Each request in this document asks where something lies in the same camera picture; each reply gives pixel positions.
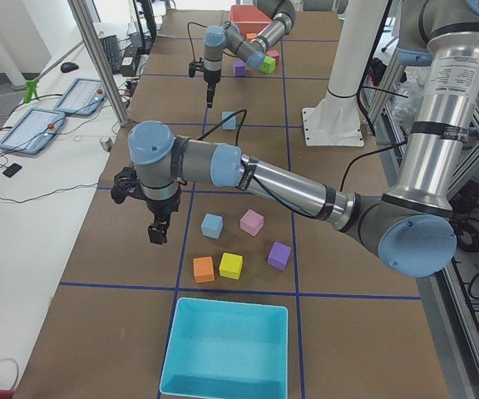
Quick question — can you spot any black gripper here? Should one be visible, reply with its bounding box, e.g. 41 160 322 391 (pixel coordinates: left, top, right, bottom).
204 70 220 108
146 189 180 245

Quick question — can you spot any light blue block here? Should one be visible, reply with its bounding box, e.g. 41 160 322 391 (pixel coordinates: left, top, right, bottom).
221 111 237 131
200 214 224 239

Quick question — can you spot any purple block right side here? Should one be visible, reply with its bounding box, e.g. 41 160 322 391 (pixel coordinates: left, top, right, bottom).
233 61 246 77

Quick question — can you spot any purple block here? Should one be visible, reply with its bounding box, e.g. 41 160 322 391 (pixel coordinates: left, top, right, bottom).
233 61 246 77
267 241 291 271

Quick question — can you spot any orange block left side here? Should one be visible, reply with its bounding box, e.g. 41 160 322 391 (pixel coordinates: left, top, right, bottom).
192 256 215 283

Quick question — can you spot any red block beside green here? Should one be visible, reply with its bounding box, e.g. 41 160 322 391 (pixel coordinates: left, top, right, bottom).
266 50 280 66

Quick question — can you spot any yellow block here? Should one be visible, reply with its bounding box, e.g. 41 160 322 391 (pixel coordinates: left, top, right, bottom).
219 253 243 279

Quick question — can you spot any pink plastic tray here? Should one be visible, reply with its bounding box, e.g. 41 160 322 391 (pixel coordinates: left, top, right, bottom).
229 5 272 37

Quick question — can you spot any pink block left side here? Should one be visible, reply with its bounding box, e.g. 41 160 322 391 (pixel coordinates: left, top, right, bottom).
239 209 264 236

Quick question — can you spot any metal cylinder weight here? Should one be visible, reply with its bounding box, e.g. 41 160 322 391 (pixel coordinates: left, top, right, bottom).
99 136 113 152

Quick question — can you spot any black keyboard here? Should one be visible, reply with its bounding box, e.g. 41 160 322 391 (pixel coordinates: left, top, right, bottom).
99 35 121 74

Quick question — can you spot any purple block left side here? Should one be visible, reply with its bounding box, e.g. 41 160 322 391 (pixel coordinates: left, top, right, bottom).
267 241 291 271

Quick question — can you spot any teach pendant far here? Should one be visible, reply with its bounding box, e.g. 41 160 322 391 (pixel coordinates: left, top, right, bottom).
53 77 106 116

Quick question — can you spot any teach pendant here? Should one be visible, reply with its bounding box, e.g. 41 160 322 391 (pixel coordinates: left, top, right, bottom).
53 77 106 116
0 108 66 155

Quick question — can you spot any cyan plastic tray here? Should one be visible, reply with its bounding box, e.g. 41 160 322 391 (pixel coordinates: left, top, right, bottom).
159 298 289 398

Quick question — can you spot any black computer mouse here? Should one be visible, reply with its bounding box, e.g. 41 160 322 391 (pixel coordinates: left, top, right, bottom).
60 62 79 73

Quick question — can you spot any black phone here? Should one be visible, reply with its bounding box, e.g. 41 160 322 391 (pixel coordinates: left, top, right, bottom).
2 163 22 178

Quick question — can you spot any teach pendant near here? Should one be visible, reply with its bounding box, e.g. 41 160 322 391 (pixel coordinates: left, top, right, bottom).
0 108 66 155

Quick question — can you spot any green clamp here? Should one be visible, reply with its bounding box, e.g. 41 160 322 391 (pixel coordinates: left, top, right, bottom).
22 77 39 104

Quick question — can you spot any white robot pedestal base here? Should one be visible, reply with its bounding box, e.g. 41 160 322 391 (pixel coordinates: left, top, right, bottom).
302 0 390 147

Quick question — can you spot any aluminium camera post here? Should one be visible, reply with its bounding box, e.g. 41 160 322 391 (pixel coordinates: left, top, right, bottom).
67 0 128 127

